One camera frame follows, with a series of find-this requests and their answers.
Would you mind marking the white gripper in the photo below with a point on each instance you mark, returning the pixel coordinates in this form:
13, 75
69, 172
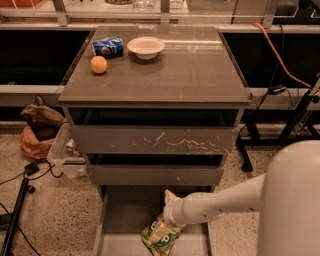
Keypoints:
171, 210

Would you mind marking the green rice chip bag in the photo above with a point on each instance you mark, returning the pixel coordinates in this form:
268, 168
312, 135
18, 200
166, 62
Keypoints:
160, 248

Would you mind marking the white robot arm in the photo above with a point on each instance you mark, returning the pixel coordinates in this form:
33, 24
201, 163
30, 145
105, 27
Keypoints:
287, 197

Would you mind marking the middle grey drawer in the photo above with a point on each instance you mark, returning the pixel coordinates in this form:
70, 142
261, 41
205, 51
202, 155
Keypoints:
154, 175

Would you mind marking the grey drawer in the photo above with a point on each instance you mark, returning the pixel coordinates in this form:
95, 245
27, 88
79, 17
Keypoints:
154, 175
153, 140
128, 210

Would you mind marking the bottom grey drawer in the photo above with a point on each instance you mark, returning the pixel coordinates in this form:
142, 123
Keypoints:
128, 210

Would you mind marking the grey drawer cabinet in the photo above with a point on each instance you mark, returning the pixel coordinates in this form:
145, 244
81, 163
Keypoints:
192, 83

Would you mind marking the top grey drawer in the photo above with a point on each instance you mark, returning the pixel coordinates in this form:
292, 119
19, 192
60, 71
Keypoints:
153, 140

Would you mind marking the clear plastic bin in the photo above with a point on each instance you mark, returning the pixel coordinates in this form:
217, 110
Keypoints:
64, 155

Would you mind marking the black power adapter on floor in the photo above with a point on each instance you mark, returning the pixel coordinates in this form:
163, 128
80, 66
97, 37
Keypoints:
31, 168

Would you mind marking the black stand leg left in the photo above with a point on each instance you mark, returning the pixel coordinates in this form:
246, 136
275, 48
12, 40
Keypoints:
13, 219

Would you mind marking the orange fruit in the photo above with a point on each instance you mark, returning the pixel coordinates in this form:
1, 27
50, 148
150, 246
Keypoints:
99, 64

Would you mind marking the white bowl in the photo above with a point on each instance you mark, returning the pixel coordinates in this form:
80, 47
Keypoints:
146, 48

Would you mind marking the blue soda can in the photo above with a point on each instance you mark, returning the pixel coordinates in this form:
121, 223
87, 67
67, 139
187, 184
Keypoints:
108, 47

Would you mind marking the black table frame right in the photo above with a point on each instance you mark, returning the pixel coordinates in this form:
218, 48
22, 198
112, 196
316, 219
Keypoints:
298, 127

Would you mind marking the black power brick on rail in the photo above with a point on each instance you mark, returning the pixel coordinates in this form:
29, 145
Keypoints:
274, 90

